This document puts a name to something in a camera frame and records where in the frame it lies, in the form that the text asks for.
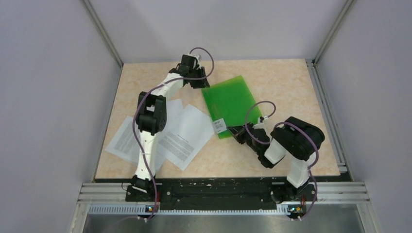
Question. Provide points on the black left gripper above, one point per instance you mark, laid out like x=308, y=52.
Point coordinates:
x=202, y=82

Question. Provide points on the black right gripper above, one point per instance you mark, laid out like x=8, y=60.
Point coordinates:
x=238, y=131

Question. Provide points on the green plastic clip folder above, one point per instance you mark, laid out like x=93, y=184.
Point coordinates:
x=228, y=103

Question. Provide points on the white printed paper sheet front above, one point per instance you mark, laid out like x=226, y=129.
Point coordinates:
x=187, y=131

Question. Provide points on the white printed paper sheet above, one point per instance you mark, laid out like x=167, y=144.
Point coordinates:
x=187, y=131
x=123, y=144

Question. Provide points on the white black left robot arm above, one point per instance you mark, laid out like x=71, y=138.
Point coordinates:
x=148, y=123

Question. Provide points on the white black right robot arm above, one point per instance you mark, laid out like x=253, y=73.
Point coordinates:
x=300, y=139

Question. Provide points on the white printed paper sheet left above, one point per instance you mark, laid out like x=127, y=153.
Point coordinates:
x=123, y=144

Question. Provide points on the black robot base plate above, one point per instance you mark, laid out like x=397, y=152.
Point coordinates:
x=225, y=194

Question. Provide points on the aluminium corner post right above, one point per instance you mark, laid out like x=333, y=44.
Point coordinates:
x=348, y=5

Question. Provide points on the aluminium corner post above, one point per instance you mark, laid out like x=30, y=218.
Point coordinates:
x=102, y=31
x=348, y=5

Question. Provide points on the aluminium corner post left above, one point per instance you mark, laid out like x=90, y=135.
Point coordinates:
x=102, y=31

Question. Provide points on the aluminium frame rail front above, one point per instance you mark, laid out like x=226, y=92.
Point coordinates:
x=105, y=195

